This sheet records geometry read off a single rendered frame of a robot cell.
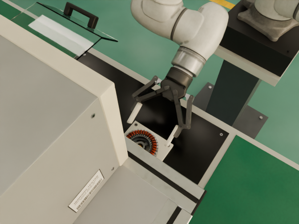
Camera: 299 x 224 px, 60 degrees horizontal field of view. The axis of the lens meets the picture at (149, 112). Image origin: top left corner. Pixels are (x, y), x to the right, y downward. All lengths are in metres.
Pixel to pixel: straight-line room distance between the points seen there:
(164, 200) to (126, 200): 0.06
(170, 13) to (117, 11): 1.76
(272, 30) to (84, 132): 0.92
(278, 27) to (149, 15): 0.52
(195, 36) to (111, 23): 1.69
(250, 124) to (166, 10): 1.23
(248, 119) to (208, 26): 1.18
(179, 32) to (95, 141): 0.52
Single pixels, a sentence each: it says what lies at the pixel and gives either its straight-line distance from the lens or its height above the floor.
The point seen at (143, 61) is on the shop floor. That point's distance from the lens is 2.06.
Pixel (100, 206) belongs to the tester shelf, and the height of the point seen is 1.11.
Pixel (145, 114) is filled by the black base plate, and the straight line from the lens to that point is 0.88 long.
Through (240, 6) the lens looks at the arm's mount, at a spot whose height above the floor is 0.84.
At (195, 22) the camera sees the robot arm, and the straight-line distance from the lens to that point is 0.76.
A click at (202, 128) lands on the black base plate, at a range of 0.87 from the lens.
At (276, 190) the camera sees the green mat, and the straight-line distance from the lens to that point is 0.88.
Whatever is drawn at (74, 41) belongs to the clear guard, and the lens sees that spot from 0.69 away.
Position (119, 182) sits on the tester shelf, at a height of 1.11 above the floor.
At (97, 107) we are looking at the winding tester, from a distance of 0.27.
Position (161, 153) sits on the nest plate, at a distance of 0.80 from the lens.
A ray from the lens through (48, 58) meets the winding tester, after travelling 0.30.
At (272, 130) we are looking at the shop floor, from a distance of 1.90.
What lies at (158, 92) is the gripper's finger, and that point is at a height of 0.90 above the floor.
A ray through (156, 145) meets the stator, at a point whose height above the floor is 0.82.
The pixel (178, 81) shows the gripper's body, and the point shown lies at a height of 0.94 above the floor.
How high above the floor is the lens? 1.53
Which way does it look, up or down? 59 degrees down
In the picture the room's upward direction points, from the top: straight up
